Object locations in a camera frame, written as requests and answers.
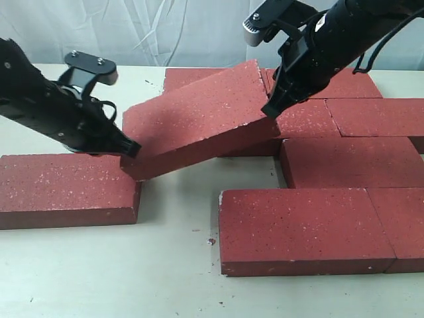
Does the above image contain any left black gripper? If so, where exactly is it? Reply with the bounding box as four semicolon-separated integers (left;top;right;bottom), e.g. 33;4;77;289
1;72;142;157

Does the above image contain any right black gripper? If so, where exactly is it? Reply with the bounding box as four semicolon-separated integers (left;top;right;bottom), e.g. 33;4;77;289
261;6;370;118

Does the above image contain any red brick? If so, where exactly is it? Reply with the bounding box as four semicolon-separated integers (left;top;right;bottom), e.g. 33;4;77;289
225;99;341;157
219;188;396;277
310;68;382;99
367;187;423;274
162;68;269;97
325;98;423;154

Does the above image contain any red brick diagonal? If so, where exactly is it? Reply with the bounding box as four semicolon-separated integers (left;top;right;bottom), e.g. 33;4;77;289
120;60;280;181

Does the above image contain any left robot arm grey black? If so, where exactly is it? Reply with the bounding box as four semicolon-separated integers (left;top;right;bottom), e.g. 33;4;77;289
1;39;141;158

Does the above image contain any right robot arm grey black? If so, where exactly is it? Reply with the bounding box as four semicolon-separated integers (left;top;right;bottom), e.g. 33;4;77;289
243;1;423;119

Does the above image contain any grey backdrop cloth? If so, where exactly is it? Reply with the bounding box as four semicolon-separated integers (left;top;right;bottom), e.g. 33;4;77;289
0;0;424;71

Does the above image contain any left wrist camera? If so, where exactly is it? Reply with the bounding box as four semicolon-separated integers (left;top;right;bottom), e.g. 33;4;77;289
58;50;118;97

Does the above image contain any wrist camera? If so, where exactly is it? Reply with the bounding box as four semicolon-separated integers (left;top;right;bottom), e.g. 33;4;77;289
242;0;319;47
58;50;118;97

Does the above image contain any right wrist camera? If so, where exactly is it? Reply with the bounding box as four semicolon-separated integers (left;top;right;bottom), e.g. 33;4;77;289
242;0;319;47

